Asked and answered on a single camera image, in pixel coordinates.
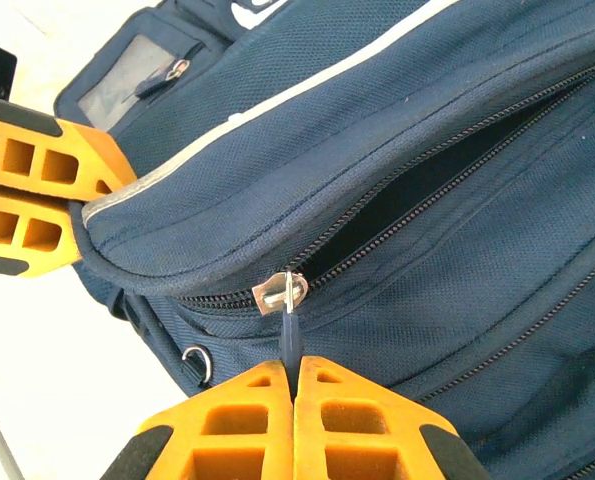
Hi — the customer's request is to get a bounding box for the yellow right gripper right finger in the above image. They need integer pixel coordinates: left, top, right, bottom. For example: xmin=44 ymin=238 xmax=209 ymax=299
xmin=293 ymin=354 xmax=493 ymax=480

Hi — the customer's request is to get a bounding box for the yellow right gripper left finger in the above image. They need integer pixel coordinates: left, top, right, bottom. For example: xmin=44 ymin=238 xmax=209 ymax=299
xmin=99 ymin=360 xmax=296 ymax=480

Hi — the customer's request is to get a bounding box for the navy blue student backpack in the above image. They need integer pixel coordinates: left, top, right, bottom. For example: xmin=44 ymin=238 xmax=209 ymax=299
xmin=51 ymin=0 xmax=595 ymax=480

